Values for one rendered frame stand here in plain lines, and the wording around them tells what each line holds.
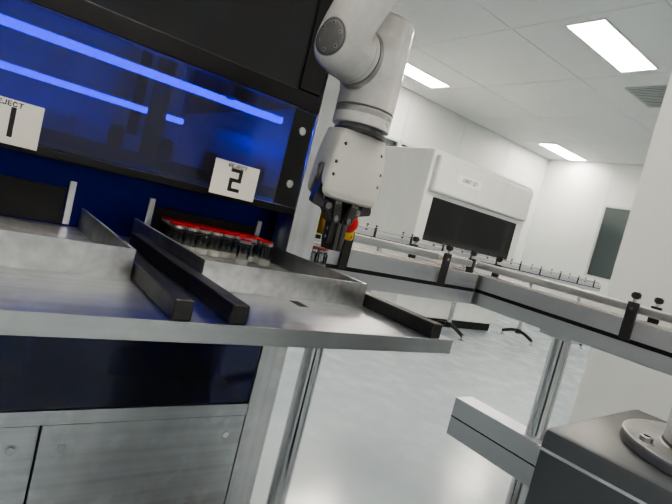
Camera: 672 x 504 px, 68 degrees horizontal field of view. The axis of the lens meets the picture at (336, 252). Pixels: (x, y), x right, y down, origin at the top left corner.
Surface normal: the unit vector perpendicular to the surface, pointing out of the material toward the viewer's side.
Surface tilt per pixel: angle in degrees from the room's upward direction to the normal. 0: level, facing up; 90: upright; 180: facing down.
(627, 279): 90
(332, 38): 95
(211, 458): 90
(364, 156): 90
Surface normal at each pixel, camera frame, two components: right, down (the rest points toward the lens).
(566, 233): -0.79, -0.15
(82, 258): 0.57, 0.20
